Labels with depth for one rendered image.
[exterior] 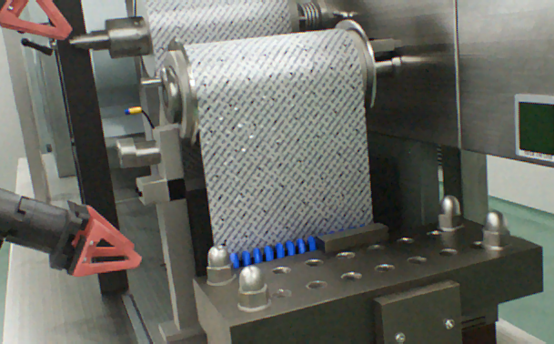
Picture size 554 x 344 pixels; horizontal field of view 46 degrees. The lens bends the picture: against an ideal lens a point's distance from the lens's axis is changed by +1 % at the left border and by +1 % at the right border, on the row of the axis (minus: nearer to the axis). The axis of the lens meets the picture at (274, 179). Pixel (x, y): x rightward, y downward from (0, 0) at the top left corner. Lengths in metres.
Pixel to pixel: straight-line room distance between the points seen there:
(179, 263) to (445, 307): 0.38
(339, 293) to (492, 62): 0.33
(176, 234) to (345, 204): 0.24
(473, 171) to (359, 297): 0.52
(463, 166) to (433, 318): 0.47
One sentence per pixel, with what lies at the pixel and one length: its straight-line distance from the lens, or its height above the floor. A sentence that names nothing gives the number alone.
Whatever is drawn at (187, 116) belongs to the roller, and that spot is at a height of 1.22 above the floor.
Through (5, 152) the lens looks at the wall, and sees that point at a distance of 6.42.
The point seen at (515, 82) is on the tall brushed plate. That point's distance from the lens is 0.79.
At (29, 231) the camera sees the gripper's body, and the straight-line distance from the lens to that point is 0.80.
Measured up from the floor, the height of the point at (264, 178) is 1.13.
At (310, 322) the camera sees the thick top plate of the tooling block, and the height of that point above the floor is 1.01.
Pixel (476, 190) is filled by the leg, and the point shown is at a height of 1.01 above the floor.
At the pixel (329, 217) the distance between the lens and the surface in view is 0.91.
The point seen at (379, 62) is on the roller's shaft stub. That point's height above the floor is 1.26.
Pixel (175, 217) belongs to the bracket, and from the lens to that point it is 0.92.
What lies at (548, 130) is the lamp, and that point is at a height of 1.18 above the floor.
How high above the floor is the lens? 1.32
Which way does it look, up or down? 13 degrees down
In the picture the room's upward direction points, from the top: 6 degrees counter-clockwise
